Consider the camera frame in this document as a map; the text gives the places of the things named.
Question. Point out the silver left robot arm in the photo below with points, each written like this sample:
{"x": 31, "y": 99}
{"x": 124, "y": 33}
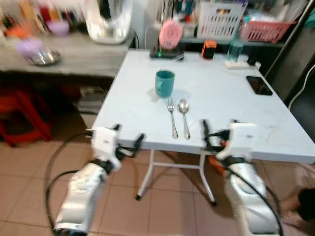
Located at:
{"x": 84, "y": 191}

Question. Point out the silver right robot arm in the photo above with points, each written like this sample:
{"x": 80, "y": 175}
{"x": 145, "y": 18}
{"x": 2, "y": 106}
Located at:
{"x": 248, "y": 196}

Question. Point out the steel spoon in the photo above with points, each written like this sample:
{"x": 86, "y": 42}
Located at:
{"x": 184, "y": 117}

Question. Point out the steel fork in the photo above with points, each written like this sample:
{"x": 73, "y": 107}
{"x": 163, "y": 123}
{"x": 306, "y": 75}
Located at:
{"x": 173, "y": 119}

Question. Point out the white folding table legs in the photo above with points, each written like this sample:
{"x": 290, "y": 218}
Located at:
{"x": 145, "y": 178}

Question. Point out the teal ceramic mug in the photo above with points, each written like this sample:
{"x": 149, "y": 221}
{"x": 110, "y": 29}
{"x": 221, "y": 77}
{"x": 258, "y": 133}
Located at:
{"x": 165, "y": 84}

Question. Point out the black smartphone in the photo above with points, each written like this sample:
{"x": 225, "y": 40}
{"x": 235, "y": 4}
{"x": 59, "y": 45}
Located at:
{"x": 259, "y": 85}

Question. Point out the white power strip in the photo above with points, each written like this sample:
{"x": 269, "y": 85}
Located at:
{"x": 239, "y": 64}

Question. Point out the orange and black device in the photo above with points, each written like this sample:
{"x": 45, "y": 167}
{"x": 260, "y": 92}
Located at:
{"x": 208, "y": 49}

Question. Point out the grey counter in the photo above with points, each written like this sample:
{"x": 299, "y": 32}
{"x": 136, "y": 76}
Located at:
{"x": 78, "y": 55}

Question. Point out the teal clear water bottle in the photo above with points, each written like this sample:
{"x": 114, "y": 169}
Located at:
{"x": 235, "y": 48}

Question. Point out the red plastic stool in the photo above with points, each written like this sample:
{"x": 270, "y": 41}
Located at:
{"x": 24, "y": 115}

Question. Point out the steel bowl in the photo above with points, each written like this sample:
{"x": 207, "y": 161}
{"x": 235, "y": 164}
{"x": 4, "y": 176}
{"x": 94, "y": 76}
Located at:
{"x": 47, "y": 59}

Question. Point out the pink round desk fan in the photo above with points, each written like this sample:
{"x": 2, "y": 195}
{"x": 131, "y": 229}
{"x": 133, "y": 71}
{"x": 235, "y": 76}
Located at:
{"x": 171, "y": 34}

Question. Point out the clear plastic bag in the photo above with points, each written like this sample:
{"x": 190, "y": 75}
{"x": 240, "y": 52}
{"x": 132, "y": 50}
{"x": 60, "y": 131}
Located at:
{"x": 108, "y": 22}

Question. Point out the person's bare foot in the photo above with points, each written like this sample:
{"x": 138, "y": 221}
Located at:
{"x": 298, "y": 209}

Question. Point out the white plastic basket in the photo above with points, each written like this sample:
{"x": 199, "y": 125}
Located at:
{"x": 220, "y": 20}

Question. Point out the purple plastic bowl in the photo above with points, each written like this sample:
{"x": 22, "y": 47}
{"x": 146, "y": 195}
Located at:
{"x": 58, "y": 28}

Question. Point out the pink plastic basket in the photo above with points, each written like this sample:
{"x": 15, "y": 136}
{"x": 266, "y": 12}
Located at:
{"x": 268, "y": 31}

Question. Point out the pale purple plastic cup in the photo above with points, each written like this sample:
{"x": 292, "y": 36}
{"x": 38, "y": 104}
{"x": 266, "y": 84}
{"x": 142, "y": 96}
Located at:
{"x": 28, "y": 47}

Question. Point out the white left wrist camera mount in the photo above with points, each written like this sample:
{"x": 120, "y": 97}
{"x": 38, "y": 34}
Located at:
{"x": 105, "y": 141}

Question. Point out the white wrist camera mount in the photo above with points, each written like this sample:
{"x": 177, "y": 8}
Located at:
{"x": 240, "y": 137}
{"x": 105, "y": 141}

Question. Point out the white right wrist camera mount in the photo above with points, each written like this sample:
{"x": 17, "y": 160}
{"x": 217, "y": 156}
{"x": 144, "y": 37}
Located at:
{"x": 240, "y": 137}

